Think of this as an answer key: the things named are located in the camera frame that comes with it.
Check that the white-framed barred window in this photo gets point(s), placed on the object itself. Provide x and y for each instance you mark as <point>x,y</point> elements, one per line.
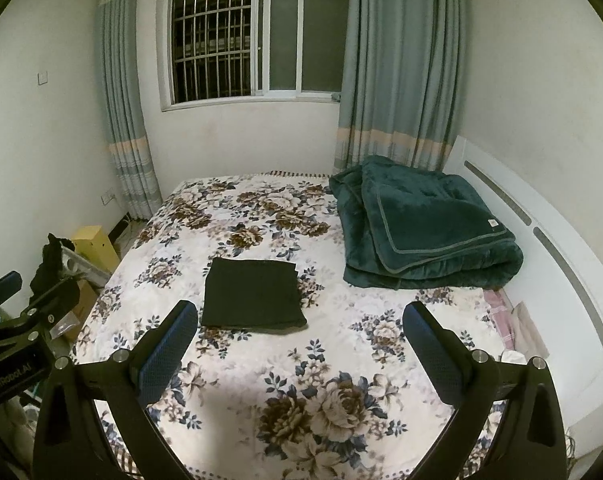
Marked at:
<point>281,35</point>

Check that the brown cardboard box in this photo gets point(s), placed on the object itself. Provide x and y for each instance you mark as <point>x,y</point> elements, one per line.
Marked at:
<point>83,300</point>

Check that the dark green garment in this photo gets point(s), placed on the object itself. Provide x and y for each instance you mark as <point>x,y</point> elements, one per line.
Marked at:
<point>251,295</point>

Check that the floral bed sheet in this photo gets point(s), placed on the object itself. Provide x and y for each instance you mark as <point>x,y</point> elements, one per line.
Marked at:
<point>281,360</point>

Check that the white wall switch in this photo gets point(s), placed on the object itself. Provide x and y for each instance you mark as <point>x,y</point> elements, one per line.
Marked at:
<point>43,77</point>

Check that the white headboard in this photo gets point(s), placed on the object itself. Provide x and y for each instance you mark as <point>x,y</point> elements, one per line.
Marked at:
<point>546,210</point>

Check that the pink cloth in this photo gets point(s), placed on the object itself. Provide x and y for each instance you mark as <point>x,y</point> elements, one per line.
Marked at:
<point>499,315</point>

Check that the grey metal rack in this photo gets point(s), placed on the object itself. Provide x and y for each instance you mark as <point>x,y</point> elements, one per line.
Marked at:
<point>88,270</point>

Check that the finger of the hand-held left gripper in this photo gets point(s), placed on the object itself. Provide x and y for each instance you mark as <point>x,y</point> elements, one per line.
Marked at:
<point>56,297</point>
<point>8,282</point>

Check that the grey-blue striped curtain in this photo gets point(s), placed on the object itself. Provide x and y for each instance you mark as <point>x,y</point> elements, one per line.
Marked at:
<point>126,110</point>
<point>401,60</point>

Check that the black cloth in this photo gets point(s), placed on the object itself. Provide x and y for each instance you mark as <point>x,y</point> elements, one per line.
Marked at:
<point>48,265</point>

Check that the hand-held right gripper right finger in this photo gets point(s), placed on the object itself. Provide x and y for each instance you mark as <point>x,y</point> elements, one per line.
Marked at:
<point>431,355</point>

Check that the yellow cardboard box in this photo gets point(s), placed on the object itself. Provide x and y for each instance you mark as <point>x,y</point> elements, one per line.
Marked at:
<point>93,247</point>

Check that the white wall outlet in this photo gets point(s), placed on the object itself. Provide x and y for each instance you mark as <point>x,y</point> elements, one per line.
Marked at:
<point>107,198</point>

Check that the green plush blanket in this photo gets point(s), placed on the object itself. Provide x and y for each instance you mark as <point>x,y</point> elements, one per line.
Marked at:
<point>421,220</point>

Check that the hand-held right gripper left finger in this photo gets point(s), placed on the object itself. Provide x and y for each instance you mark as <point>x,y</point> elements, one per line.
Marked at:
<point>166,355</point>

